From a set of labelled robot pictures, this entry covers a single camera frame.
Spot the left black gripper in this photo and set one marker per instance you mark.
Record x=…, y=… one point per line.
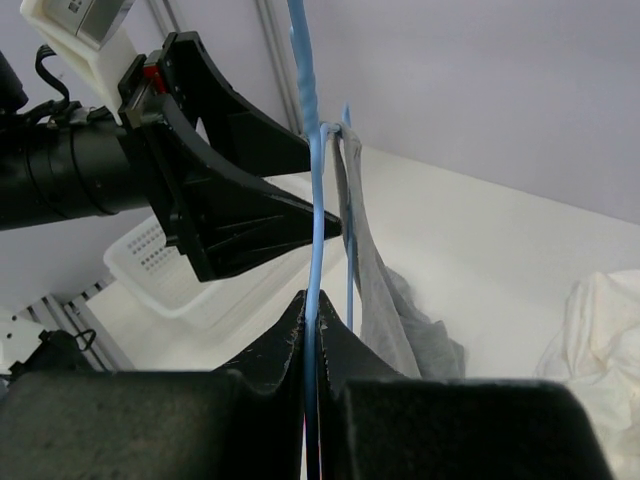
x=61, y=161

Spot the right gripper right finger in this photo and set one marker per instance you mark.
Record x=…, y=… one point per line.
x=378, y=424

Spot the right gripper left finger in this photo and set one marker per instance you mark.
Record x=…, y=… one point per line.
x=62, y=419

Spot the blue wire hanger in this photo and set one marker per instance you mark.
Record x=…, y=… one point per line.
x=306, y=83

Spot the grey tank top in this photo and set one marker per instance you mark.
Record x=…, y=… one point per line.
x=392, y=326

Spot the white plastic basket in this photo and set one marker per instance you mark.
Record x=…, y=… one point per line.
x=163, y=280

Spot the white shirt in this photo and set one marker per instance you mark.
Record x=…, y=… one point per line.
x=595, y=355

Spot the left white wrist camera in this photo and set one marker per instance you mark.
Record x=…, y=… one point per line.
x=90, y=37

